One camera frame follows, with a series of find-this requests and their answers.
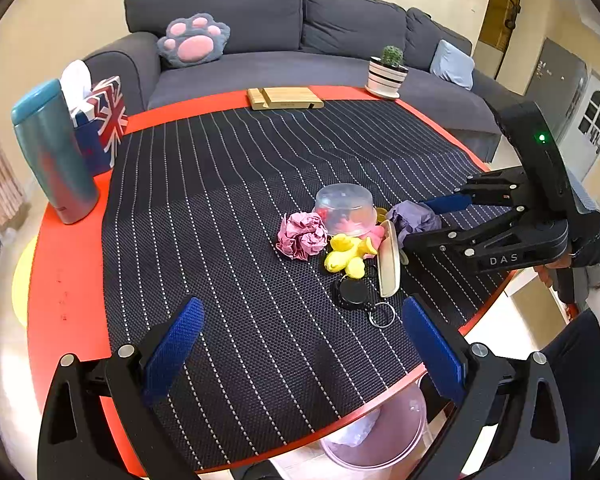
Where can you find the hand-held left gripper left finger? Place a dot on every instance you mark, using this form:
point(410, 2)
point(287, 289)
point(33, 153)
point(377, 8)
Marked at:
point(175, 345)

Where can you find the black retractable key reel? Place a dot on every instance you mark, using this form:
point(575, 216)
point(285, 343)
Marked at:
point(354, 294)

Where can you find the pink translucent trash bin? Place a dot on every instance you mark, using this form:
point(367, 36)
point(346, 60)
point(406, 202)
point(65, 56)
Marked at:
point(400, 430)

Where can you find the flag print tissue box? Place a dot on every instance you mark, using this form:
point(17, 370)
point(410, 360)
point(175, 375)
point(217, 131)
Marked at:
point(105, 125)

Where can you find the small pink soft toy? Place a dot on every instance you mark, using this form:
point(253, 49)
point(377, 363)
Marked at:
point(376, 233)

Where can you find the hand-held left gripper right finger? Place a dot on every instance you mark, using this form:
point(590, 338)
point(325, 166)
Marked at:
point(435, 350)

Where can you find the yellow rubber duck toy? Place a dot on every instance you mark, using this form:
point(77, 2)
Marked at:
point(345, 255)

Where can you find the light blue cushion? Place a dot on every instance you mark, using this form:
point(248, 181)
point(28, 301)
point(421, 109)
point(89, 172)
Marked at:
point(452, 65)

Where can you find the black striped table mat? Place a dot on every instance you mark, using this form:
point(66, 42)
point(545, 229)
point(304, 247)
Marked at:
point(230, 210)

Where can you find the white tissue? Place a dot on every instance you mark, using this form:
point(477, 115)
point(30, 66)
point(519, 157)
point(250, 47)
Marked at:
point(75, 85)

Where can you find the person's right forearm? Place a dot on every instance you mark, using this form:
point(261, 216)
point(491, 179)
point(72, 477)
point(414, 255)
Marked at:
point(597, 245)

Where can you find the grey door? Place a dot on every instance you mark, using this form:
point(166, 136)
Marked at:
point(555, 85)

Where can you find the teal thermos bottle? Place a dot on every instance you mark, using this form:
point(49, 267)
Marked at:
point(55, 160)

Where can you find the dark grey sofa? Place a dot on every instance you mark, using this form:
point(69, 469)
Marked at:
point(260, 75)

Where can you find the purple paper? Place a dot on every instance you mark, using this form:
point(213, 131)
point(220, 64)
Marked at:
point(412, 215)

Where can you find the wooden phone stand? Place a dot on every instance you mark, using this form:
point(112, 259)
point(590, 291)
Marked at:
point(290, 97)

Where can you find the potted cactus striped pot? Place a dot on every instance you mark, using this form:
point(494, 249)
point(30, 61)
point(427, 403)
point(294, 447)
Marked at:
point(386, 77)

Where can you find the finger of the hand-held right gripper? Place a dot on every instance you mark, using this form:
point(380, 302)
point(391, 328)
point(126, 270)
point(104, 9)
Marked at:
point(450, 203)
point(445, 241)

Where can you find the cream oblong dish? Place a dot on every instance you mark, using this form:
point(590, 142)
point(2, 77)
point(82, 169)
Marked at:
point(389, 265)

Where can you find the grey pink paw cushion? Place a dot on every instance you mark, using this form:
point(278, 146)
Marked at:
point(195, 42)

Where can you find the pink paper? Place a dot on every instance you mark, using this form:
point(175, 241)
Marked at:
point(302, 237)

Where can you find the clear plastic dome container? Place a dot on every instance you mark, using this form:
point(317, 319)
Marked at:
point(342, 200)

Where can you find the person's right hand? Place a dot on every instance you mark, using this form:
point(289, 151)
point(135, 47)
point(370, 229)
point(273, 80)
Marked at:
point(552, 271)

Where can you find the person's leg dark trousers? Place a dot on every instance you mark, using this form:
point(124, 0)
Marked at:
point(585, 385)

